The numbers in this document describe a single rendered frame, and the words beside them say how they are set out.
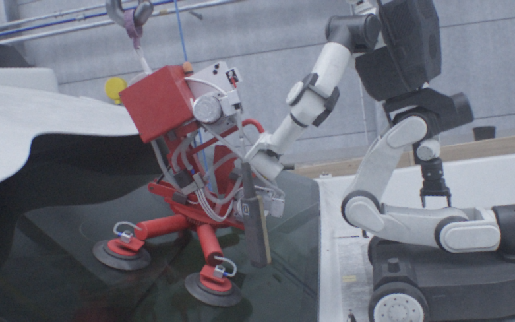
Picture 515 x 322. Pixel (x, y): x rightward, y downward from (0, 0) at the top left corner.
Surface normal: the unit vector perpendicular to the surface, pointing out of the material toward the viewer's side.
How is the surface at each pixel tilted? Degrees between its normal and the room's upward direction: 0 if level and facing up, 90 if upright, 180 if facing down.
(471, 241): 90
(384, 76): 106
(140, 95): 90
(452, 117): 112
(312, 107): 82
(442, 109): 90
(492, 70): 90
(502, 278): 0
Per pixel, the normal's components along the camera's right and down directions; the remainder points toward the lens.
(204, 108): -0.14, 0.02
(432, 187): -0.58, 0.31
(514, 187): -0.30, 0.19
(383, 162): -0.29, 0.57
